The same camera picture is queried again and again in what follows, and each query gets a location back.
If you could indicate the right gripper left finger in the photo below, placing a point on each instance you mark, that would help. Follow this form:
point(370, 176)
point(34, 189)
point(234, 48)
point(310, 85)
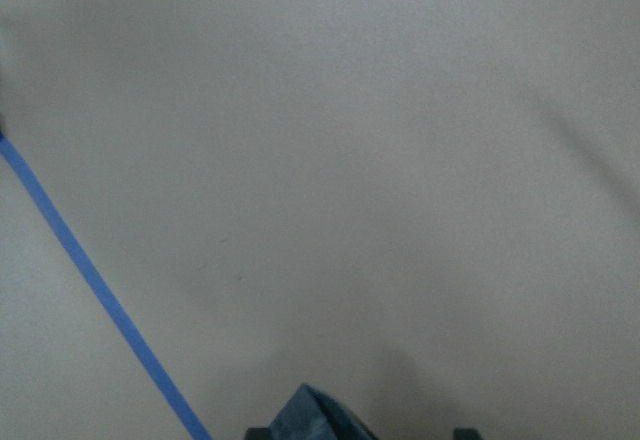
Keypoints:
point(258, 433)

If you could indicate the black graphic t-shirt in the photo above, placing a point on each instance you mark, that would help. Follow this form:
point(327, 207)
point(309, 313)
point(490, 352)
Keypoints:
point(311, 414)

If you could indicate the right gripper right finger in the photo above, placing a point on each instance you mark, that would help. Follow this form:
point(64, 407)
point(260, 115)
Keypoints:
point(464, 434)

